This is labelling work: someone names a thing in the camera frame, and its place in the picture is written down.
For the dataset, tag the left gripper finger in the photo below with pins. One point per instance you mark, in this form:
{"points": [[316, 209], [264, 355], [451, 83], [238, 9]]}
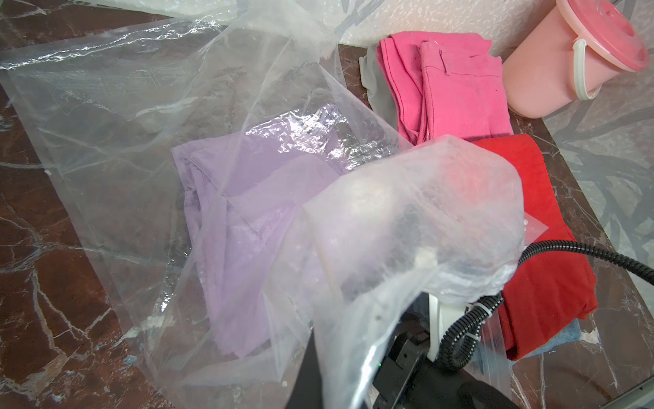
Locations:
{"points": [[307, 392]]}

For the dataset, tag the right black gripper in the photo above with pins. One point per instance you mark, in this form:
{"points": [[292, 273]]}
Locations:
{"points": [[406, 378]]}

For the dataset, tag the red garment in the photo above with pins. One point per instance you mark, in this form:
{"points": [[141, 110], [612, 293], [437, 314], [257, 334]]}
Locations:
{"points": [[552, 287]]}

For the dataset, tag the lilac garment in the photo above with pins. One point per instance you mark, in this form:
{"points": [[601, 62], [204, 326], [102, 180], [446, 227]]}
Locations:
{"points": [[241, 194]]}

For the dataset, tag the clear plastic vacuum bag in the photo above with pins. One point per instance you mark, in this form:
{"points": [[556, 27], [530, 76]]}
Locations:
{"points": [[104, 114]]}

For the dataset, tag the pink garment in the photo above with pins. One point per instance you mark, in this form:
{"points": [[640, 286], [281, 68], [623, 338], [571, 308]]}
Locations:
{"points": [[444, 84]]}

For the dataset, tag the grey white garment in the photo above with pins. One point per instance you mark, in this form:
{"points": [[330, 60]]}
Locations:
{"points": [[376, 87]]}

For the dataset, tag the blue towel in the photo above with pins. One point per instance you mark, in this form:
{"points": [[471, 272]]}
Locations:
{"points": [[570, 334]]}

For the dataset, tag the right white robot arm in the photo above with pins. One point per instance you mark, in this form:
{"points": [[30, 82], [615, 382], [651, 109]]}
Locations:
{"points": [[457, 369]]}

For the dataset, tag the pink lidded bucket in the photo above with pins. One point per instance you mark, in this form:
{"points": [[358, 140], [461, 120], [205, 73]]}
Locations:
{"points": [[574, 50]]}

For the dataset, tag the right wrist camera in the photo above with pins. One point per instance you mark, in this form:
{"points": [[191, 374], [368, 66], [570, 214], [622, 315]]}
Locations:
{"points": [[441, 317]]}

